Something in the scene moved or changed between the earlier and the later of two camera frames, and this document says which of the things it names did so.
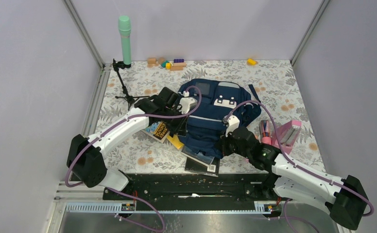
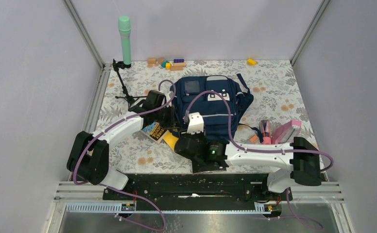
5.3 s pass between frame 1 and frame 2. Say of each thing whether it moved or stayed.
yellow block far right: stayed
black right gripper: moved
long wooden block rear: stayed
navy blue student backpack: moved
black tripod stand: stayed
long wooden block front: stayed
